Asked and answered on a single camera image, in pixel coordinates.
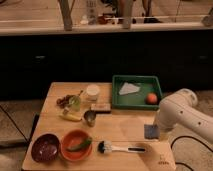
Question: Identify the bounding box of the blue sponge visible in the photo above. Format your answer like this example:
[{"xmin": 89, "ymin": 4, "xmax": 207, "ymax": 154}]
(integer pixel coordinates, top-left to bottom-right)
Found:
[{"xmin": 144, "ymin": 124, "xmax": 159, "ymax": 139}]

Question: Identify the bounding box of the black cable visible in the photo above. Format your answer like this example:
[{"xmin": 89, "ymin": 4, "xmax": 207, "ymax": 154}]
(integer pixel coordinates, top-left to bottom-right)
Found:
[{"xmin": 170, "ymin": 135, "xmax": 213, "ymax": 171}]

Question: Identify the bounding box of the small metal cup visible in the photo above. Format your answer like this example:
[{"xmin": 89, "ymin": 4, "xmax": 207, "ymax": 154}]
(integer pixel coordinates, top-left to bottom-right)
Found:
[{"xmin": 84, "ymin": 110, "xmax": 96, "ymax": 127}]

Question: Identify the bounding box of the yellow banana toy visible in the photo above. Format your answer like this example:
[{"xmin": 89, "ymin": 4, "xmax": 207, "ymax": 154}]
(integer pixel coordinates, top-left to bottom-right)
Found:
[{"xmin": 59, "ymin": 114, "xmax": 82, "ymax": 122}]

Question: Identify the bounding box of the white dish brush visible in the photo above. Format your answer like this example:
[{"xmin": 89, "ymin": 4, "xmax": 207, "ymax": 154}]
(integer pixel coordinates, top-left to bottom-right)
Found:
[{"xmin": 97, "ymin": 141, "xmax": 145, "ymax": 154}]

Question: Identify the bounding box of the dark red bowl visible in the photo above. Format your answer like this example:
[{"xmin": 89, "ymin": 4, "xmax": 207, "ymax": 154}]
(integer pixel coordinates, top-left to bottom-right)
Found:
[{"xmin": 31, "ymin": 134, "xmax": 60, "ymax": 163}]

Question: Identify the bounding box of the white folded cloth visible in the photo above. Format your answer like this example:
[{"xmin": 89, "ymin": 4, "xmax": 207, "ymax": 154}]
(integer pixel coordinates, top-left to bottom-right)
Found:
[{"xmin": 119, "ymin": 82, "xmax": 140, "ymax": 95}]

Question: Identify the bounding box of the wooden block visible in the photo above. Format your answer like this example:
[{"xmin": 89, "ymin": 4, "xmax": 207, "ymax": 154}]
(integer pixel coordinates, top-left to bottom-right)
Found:
[{"xmin": 91, "ymin": 103, "xmax": 111, "ymax": 113}]

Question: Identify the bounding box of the white plastic jar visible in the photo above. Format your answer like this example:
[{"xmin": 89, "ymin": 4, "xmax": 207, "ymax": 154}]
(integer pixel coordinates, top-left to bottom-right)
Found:
[{"xmin": 84, "ymin": 84, "xmax": 100, "ymax": 102}]

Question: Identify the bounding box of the orange ball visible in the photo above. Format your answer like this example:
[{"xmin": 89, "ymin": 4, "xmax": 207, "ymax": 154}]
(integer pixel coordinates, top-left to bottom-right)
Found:
[{"xmin": 146, "ymin": 93, "xmax": 158, "ymax": 104}]

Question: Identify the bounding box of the dark red grapes toy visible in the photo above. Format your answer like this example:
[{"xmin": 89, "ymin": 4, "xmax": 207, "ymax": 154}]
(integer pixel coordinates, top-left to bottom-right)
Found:
[{"xmin": 56, "ymin": 95, "xmax": 72, "ymax": 108}]

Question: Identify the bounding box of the orange bowl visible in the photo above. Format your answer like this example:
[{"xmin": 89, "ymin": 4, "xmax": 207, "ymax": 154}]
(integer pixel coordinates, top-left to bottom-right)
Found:
[{"xmin": 60, "ymin": 129, "xmax": 92, "ymax": 162}]

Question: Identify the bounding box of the green pepper toy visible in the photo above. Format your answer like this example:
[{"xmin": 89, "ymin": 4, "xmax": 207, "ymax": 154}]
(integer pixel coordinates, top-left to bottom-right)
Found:
[{"xmin": 67, "ymin": 137, "xmax": 92, "ymax": 152}]

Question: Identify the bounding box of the green plastic tray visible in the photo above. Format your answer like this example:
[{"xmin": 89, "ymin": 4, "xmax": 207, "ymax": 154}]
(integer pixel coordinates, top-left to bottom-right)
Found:
[{"xmin": 112, "ymin": 75, "xmax": 162, "ymax": 110}]

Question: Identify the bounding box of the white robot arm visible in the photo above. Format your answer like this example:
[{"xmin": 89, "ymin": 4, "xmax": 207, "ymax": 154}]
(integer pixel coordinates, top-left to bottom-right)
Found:
[{"xmin": 154, "ymin": 88, "xmax": 213, "ymax": 144}]

